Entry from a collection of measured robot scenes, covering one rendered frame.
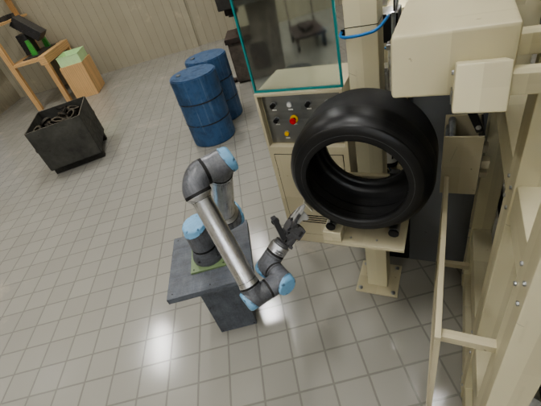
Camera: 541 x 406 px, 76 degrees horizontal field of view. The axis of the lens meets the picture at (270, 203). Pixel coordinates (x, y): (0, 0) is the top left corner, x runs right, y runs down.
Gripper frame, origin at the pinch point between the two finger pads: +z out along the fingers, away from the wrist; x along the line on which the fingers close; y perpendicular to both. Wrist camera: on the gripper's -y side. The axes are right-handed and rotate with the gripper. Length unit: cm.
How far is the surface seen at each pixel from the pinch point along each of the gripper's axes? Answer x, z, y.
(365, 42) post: 4, 69, -19
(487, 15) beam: 73, 62, -19
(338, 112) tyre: 21.6, 37.9, -17.3
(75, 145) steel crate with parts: -378, -132, -179
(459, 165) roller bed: 13, 52, 45
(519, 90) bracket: 78, 53, -5
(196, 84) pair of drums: -290, 27, -80
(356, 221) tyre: 12.2, 7.6, 20.0
